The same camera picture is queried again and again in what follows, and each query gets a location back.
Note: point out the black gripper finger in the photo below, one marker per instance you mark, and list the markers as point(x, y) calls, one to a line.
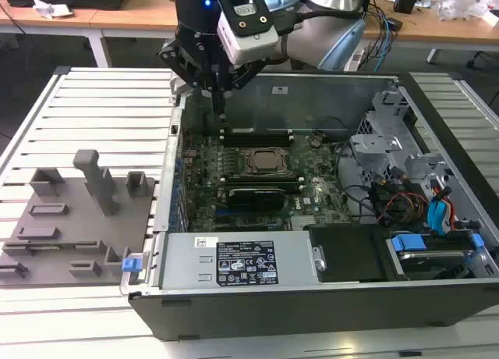
point(245, 76)
point(175, 56)

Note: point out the green RAM stick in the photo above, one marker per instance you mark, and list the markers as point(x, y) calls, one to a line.
point(44, 251)
point(257, 132)

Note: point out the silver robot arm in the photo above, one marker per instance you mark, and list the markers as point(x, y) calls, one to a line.
point(304, 43)

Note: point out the black RAM slot white clips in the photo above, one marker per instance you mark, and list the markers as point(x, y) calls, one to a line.
point(222, 132)
point(223, 185)
point(257, 142)
point(261, 178)

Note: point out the wooden desk white legs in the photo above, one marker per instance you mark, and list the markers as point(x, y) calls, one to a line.
point(128, 19)
point(429, 31)

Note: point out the silver CPU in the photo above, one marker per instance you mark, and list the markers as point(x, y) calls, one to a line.
point(269, 161)

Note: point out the coin cell battery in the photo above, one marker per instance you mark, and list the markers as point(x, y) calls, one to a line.
point(316, 142)

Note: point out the white power strip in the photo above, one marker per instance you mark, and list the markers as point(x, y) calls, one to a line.
point(354, 60)

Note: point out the black expansion card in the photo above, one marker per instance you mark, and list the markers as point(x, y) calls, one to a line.
point(255, 198)

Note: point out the crumpled white paper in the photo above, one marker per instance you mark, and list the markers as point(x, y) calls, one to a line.
point(48, 8)

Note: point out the blue expansion slot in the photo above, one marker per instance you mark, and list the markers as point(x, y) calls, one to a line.
point(226, 212)

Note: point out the green motherboard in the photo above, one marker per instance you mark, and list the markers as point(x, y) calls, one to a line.
point(319, 203)

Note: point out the silver metal drive cage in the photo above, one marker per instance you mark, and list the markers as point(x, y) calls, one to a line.
point(374, 148)

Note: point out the small black box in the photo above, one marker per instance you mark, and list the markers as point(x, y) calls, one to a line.
point(405, 2)

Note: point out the grey parts rack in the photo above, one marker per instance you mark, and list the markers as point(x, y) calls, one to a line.
point(78, 226)

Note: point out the grey power supply with label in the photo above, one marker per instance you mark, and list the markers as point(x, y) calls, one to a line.
point(187, 265)

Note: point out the black plastic drive cover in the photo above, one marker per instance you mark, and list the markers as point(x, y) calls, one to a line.
point(343, 253)

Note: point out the blue plastic case latch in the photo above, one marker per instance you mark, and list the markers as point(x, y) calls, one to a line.
point(131, 265)

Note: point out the clear plastic bags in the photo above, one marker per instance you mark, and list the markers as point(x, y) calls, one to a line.
point(464, 6)

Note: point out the blue disk carrier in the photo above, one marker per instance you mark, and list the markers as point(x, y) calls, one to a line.
point(407, 244)

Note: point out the black PC case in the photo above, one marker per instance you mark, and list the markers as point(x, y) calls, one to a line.
point(273, 316)

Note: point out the silver hard disk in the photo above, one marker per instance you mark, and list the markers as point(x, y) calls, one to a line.
point(432, 257)

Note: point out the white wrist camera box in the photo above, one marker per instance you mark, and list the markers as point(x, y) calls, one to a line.
point(253, 47)

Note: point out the CPU socket metal frame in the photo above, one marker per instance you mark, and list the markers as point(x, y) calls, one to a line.
point(246, 161)

